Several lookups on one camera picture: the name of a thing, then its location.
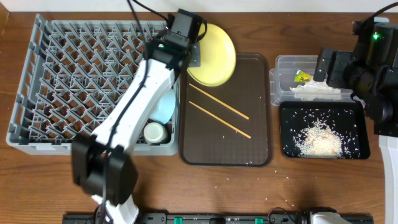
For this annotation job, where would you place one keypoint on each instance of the rice pile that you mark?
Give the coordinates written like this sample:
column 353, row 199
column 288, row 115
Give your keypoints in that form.
column 319, row 141

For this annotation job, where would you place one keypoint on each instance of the green snack wrapper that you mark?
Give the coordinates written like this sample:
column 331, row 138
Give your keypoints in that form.
column 302, row 77

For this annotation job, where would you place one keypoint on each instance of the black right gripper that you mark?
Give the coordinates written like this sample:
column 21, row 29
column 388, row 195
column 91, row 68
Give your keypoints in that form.
column 341, row 60

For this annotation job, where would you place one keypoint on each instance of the dark brown serving tray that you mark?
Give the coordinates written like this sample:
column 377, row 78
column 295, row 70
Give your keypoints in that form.
column 205, row 141

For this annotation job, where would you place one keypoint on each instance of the light blue bowl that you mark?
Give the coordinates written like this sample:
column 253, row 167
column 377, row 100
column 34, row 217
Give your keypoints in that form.
column 165, row 108

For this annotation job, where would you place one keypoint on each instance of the white green cup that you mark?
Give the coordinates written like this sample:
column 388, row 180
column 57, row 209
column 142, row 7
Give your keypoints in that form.
column 155, row 133

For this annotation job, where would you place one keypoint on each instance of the yellow plate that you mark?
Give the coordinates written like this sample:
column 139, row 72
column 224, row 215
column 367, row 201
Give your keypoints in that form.
column 217, row 57

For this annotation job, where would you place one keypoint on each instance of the clear plastic waste bin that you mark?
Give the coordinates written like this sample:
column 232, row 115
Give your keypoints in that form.
column 282, row 81

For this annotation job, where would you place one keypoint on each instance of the grey plastic dish rack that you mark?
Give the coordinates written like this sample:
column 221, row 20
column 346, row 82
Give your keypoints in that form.
column 74, row 74

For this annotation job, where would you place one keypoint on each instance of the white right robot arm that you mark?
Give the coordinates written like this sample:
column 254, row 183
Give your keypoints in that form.
column 370, row 72

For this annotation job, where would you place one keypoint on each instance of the crumpled white tissue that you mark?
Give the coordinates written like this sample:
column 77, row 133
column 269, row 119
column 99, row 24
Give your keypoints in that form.
column 316, row 90

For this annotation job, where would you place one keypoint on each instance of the black tray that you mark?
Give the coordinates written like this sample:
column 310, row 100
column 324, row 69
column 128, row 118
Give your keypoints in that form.
column 346, row 119

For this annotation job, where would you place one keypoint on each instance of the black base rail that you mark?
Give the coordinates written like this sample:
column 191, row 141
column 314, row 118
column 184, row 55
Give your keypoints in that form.
column 276, row 215

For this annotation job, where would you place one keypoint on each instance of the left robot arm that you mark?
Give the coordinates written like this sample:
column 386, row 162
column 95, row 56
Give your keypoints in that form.
column 101, row 163

